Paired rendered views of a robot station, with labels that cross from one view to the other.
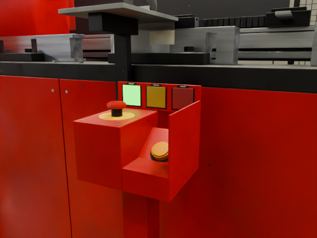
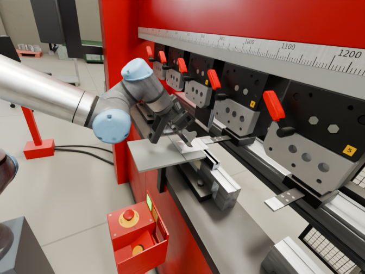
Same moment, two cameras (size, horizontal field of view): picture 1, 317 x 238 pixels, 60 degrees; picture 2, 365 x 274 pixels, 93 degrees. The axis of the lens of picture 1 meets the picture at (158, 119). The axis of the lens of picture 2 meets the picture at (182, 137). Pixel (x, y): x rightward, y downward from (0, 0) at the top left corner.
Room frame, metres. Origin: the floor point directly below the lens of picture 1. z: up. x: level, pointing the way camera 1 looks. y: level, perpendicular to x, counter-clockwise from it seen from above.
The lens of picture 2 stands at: (0.28, -0.25, 1.39)
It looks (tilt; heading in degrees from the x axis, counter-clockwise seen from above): 30 degrees down; 31
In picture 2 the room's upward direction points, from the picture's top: 8 degrees clockwise
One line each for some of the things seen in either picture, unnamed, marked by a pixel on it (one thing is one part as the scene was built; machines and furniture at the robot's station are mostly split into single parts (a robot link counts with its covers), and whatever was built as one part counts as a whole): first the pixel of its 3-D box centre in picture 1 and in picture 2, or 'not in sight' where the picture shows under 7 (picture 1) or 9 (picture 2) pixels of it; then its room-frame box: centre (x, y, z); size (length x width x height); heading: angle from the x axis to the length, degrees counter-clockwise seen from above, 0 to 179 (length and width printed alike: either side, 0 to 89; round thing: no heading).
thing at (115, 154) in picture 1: (139, 131); (135, 232); (0.53, 0.04, 0.75); 0.20 x 0.16 x 0.18; 64
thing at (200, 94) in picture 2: not in sight; (206, 80); (0.87, 0.04, 1.26); 0.15 x 0.09 x 0.17; 62
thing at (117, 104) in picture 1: (116, 110); (128, 216); (0.54, 0.08, 0.79); 0.04 x 0.04 x 0.04
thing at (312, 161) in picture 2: not in sight; (319, 134); (0.68, -0.31, 1.26); 0.15 x 0.09 x 0.17; 62
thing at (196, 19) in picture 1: (164, 24); (202, 150); (0.85, -0.02, 0.99); 0.20 x 0.03 x 0.03; 62
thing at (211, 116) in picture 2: not in sight; (203, 116); (0.86, 0.02, 1.13); 0.10 x 0.02 x 0.10; 62
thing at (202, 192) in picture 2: (155, 58); (187, 171); (0.79, 0.01, 0.89); 0.30 x 0.05 x 0.03; 62
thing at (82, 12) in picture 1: (124, 15); (165, 149); (0.73, 0.09, 1.00); 0.26 x 0.18 x 0.01; 152
